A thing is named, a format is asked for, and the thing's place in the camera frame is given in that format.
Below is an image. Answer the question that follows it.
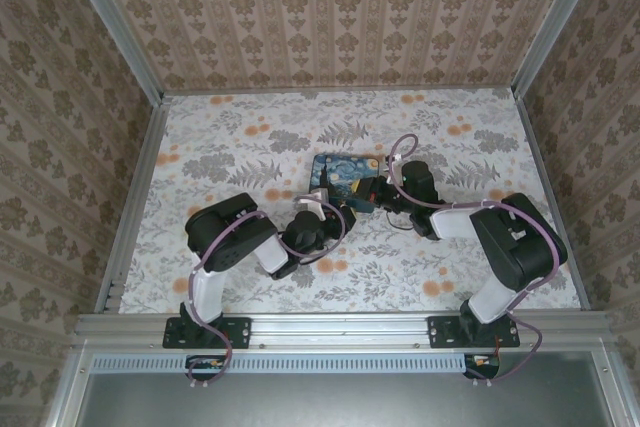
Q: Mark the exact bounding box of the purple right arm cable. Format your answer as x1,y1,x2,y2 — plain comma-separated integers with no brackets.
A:
384,133,571,388

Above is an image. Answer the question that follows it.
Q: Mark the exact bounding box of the aluminium front beam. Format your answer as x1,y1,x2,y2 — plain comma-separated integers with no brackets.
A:
73,310,615,351

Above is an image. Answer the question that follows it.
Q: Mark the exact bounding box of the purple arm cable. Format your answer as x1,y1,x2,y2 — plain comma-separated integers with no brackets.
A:
187,194,351,391
384,133,571,388

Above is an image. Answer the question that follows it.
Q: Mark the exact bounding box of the aluminium side rail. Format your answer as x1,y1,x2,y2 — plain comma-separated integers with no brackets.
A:
514,91,590,311
94,96,172,316

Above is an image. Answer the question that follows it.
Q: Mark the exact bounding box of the aluminium corner post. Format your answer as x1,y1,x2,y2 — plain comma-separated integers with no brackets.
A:
510,0,610,99
55,0,167,104

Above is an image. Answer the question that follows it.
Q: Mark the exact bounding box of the grey metal panel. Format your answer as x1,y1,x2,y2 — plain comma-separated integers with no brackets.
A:
44,349,632,427

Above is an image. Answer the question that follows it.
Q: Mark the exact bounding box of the starry night print box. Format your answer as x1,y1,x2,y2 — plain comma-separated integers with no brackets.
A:
308,151,384,214

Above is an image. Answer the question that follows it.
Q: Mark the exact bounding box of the white slotted cable duct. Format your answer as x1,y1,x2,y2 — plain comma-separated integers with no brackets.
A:
92,352,472,375

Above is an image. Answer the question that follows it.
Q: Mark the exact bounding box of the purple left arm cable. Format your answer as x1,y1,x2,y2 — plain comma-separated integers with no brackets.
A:
187,194,351,391

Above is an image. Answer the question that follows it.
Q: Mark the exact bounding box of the aluminium back rail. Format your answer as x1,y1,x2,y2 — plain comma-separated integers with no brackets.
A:
163,86,517,98

